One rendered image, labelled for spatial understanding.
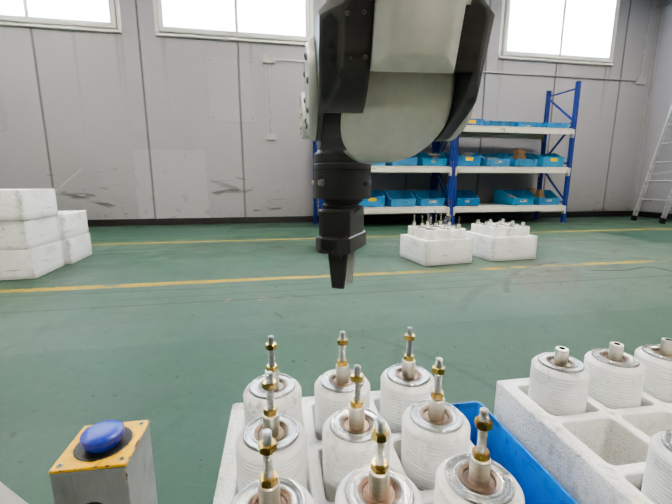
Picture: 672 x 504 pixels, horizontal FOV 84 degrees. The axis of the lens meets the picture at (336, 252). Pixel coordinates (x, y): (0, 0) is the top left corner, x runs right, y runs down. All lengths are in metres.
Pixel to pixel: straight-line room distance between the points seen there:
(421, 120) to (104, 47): 5.78
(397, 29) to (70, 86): 5.86
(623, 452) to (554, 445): 0.13
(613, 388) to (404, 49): 0.76
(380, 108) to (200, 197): 5.27
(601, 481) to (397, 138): 0.57
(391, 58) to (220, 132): 5.29
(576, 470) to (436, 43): 0.65
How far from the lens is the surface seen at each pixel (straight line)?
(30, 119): 6.20
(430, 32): 0.27
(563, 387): 0.81
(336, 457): 0.56
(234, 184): 5.47
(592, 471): 0.73
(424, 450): 0.59
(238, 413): 0.74
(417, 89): 0.31
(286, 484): 0.49
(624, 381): 0.89
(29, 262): 2.93
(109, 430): 0.49
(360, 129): 0.31
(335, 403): 0.64
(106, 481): 0.48
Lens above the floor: 0.59
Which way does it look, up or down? 11 degrees down
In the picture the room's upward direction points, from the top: straight up
